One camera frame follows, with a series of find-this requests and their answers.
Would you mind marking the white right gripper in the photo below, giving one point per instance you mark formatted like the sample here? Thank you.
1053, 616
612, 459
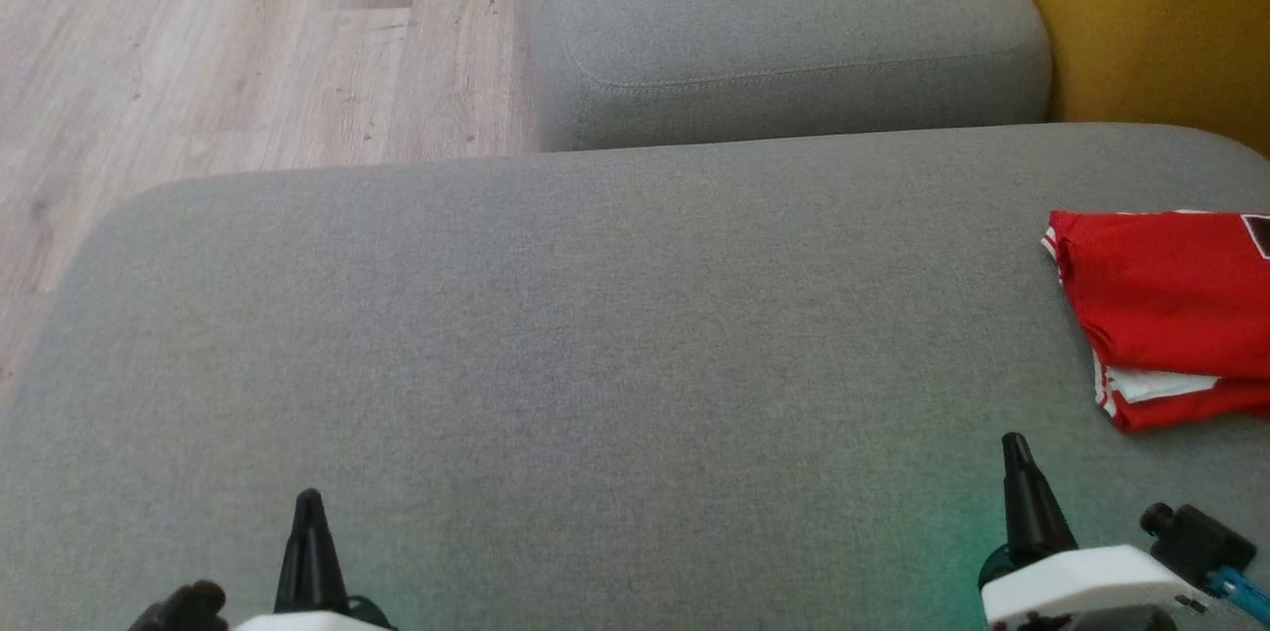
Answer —
1081, 591

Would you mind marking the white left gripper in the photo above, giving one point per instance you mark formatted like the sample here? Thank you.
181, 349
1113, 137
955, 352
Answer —
308, 623

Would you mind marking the red and white jersey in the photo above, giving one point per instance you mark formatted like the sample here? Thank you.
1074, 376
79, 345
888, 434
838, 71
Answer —
1171, 304

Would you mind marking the large grey sofa seat cushion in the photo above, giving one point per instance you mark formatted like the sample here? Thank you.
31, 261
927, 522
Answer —
595, 363

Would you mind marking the large yellow sofa backrest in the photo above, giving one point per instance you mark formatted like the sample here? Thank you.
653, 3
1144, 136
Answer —
1141, 16

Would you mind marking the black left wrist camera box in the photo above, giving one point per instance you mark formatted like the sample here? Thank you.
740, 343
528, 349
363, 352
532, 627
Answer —
184, 608

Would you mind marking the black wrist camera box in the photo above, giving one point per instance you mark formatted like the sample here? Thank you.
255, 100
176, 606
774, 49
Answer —
1196, 542
184, 608

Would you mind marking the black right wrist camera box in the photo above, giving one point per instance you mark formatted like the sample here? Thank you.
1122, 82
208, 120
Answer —
1196, 542

